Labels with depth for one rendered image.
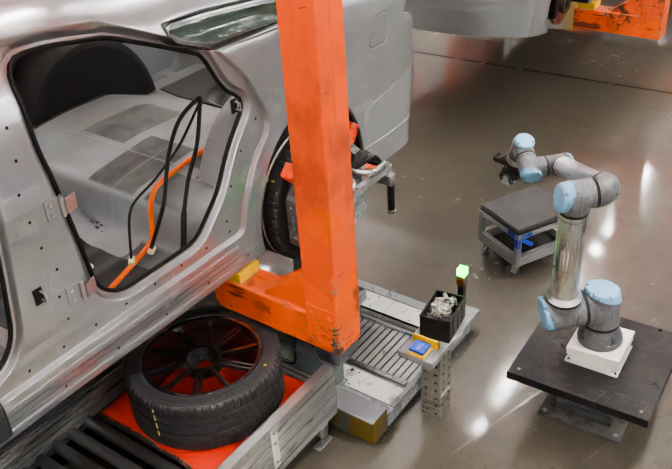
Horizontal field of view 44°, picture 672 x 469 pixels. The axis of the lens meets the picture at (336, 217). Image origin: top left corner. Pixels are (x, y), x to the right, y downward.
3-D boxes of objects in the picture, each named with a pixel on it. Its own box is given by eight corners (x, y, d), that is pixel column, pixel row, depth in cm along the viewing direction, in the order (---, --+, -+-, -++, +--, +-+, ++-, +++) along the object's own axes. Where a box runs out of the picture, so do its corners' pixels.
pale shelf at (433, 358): (446, 302, 379) (446, 297, 377) (479, 314, 370) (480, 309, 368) (397, 355, 350) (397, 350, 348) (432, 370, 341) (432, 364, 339)
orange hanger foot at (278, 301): (240, 286, 383) (231, 223, 365) (331, 322, 355) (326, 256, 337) (216, 304, 371) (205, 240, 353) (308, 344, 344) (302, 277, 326)
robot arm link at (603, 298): (625, 328, 346) (629, 294, 337) (586, 334, 345) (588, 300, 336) (611, 306, 359) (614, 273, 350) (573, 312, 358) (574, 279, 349)
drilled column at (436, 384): (431, 398, 386) (432, 328, 364) (450, 406, 380) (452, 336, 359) (421, 411, 379) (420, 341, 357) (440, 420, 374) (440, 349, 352)
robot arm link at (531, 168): (549, 171, 358) (541, 147, 364) (523, 174, 357) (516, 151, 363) (545, 182, 366) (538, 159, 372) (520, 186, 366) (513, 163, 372)
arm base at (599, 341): (627, 330, 359) (629, 312, 354) (616, 356, 346) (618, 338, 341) (583, 320, 368) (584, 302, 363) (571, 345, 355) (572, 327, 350)
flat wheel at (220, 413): (177, 335, 394) (169, 295, 382) (306, 358, 374) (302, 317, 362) (103, 434, 341) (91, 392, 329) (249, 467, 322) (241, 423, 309)
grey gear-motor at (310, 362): (294, 342, 414) (288, 286, 396) (363, 372, 392) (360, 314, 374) (271, 362, 402) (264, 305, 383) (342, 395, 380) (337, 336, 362)
